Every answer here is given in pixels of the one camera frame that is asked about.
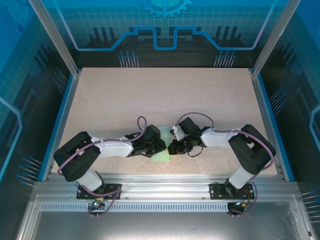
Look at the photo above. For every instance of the light green paper sheet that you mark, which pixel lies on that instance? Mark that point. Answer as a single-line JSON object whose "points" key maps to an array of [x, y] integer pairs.
{"points": [[162, 158]]}

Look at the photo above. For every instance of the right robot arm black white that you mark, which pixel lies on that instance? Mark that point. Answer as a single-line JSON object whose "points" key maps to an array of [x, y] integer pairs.
{"points": [[252, 150]]}

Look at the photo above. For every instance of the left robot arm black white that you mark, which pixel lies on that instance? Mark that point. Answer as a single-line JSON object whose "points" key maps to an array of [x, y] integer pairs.
{"points": [[75, 157]]}

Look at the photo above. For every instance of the sheet metal pan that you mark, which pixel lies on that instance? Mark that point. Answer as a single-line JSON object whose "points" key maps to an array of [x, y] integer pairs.
{"points": [[160, 225]]}

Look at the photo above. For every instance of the aluminium front beam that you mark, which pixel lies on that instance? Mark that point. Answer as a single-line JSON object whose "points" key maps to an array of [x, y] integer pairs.
{"points": [[165, 186]]}

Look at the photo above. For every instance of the blue side trim strip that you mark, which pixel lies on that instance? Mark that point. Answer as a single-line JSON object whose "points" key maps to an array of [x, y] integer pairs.
{"points": [[59, 120]]}

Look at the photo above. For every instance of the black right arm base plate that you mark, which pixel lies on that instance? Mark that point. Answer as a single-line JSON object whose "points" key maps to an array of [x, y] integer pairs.
{"points": [[216, 191]]}

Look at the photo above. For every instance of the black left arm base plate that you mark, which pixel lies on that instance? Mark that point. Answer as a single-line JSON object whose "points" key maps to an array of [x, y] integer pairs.
{"points": [[113, 187]]}

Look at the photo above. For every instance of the aluminium side rail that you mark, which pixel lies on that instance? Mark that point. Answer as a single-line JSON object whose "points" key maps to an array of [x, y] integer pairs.
{"points": [[65, 120], [262, 105]]}

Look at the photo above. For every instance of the aluminium frame post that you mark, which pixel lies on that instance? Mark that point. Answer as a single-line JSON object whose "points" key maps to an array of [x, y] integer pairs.
{"points": [[58, 40], [271, 40]]}

